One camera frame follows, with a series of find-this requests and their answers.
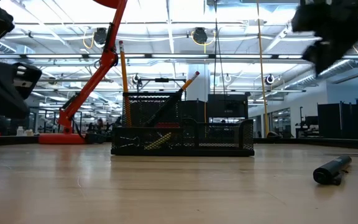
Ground large black cable reel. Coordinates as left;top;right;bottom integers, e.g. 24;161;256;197
191;27;210;45
92;27;108;46

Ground black mesh desk organizer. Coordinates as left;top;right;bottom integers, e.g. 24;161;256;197
110;91;255;157

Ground yellow hanging cable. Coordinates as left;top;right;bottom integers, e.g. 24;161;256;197
255;0;270;138

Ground black hanging cable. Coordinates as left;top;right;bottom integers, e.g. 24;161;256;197
212;0;227;96

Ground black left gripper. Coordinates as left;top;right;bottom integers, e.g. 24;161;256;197
0;60;43;119

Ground black partition panels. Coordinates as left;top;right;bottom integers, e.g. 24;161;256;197
317;98;358;140

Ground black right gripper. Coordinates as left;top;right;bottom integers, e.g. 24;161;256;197
291;0;358;77

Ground black table frame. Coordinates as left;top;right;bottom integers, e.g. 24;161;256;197
0;134;358;151

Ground black pen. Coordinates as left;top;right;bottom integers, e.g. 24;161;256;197
143;90;183;128
313;155;353;187

